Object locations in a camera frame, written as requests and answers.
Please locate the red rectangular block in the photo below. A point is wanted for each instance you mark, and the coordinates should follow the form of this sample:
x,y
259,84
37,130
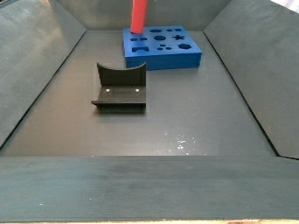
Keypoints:
x,y
138,19

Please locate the blue foam shape board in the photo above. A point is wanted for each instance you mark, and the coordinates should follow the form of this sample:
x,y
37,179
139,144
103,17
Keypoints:
x,y
163,47

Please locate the black curved holder stand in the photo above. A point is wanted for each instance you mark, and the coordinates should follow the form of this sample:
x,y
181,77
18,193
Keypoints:
x,y
122,86

